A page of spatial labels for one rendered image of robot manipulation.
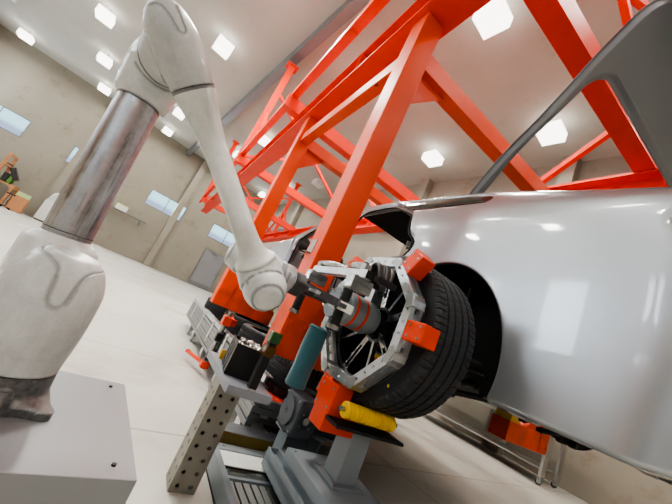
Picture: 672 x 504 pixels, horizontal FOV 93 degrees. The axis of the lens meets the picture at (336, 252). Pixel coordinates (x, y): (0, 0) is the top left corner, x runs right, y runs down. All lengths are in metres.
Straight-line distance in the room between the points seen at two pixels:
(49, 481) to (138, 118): 0.74
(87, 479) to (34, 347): 0.24
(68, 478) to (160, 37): 0.81
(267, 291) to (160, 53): 0.57
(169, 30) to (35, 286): 0.57
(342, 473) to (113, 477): 0.96
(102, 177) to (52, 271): 0.29
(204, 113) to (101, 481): 0.73
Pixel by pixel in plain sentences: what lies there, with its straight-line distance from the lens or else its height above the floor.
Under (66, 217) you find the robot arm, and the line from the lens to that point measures 0.95.
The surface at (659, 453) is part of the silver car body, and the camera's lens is 1.27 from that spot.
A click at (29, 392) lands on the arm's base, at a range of 0.81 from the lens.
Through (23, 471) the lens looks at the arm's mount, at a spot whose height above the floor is 0.40.
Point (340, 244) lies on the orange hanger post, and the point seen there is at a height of 1.21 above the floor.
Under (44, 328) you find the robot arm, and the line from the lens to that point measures 0.75.
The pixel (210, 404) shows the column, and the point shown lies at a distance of 1.43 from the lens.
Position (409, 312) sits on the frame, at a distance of 1.16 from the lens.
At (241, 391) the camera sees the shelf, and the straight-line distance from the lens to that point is 1.22.
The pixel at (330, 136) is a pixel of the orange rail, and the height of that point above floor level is 3.27.
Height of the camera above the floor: 0.74
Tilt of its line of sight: 13 degrees up
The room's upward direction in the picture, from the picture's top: 24 degrees clockwise
